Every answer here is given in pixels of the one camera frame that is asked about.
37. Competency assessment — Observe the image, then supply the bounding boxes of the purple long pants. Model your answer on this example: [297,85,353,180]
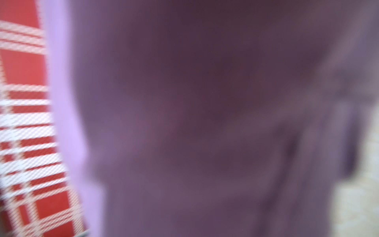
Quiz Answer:
[40,1,379,237]

